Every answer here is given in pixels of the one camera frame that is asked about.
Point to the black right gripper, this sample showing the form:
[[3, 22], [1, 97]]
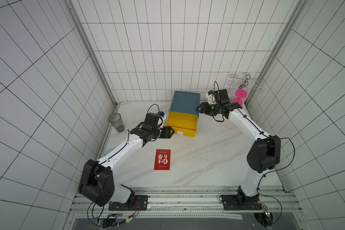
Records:
[[205, 108]]

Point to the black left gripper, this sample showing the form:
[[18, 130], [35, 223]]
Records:
[[166, 132]]

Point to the red postcard with white characters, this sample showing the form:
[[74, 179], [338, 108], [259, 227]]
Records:
[[162, 160]]

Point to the teal drawer cabinet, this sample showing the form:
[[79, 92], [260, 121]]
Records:
[[184, 102]]

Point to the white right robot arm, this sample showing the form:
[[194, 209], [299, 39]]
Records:
[[262, 157]]

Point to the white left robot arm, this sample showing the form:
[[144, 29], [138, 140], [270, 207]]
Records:
[[98, 182]]

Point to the chrome stand with pink cups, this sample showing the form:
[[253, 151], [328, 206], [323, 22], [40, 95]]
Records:
[[243, 83]]

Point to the clear plastic cup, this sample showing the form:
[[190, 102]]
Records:
[[116, 121]]

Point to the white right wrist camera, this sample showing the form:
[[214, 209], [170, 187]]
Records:
[[212, 97]]

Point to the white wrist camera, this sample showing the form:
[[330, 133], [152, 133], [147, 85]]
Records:
[[162, 118], [212, 97]]

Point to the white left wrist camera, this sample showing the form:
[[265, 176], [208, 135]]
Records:
[[162, 118]]

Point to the metal base rail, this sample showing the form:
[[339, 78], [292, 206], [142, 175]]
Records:
[[193, 202]]

